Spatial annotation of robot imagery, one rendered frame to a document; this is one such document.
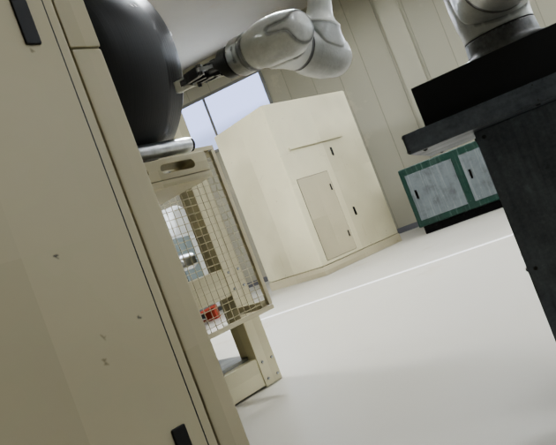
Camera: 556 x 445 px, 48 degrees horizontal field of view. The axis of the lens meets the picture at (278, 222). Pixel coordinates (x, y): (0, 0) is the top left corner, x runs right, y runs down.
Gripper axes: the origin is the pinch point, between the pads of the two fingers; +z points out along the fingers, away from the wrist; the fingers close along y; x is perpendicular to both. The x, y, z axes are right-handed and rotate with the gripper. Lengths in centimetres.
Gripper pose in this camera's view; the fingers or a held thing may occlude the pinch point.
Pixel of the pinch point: (184, 84)
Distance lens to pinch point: 165.3
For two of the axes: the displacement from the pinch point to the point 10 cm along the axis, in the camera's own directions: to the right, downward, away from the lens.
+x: 2.6, 9.6, 0.7
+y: -6.6, 2.3, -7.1
